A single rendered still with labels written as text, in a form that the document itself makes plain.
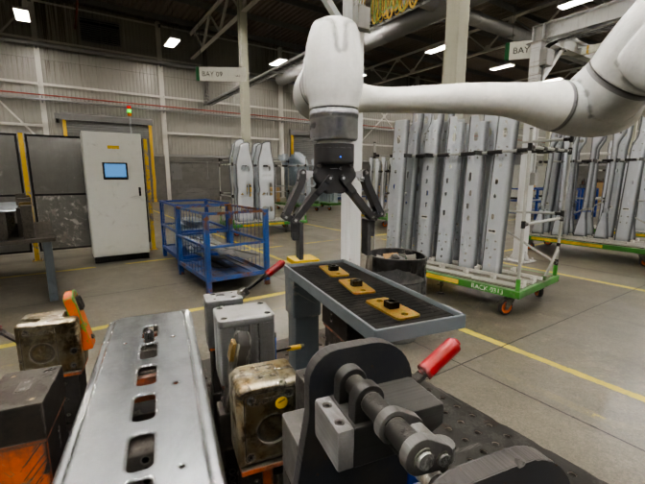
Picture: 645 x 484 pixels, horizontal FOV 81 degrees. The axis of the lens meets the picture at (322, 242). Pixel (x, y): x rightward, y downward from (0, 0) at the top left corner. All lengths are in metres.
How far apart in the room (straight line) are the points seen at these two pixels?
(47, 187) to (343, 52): 7.06
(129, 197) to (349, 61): 6.24
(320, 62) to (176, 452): 0.62
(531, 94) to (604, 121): 0.17
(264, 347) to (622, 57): 0.81
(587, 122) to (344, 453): 0.80
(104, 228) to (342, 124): 6.26
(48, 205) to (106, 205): 1.11
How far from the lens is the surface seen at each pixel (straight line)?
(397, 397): 0.36
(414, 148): 5.10
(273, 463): 0.59
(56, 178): 7.56
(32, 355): 0.98
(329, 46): 0.71
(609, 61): 0.93
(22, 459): 0.76
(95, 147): 6.77
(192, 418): 0.63
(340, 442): 0.32
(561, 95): 0.91
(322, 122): 0.69
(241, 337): 0.60
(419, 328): 0.50
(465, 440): 1.13
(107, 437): 0.64
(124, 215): 6.81
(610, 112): 0.96
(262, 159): 9.20
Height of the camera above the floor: 1.34
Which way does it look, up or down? 10 degrees down
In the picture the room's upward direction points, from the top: straight up
